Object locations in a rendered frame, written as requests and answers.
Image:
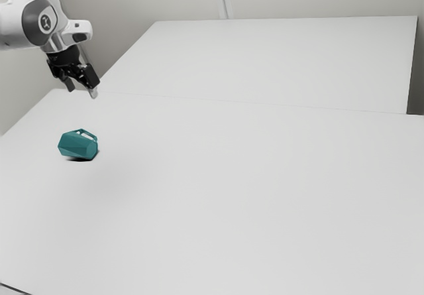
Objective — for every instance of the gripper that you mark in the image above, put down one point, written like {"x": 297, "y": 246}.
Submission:
{"x": 71, "y": 66}

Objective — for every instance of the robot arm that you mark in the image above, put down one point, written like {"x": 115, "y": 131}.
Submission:
{"x": 20, "y": 26}

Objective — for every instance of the teal faceted mug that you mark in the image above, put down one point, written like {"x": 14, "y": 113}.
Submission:
{"x": 77, "y": 145}

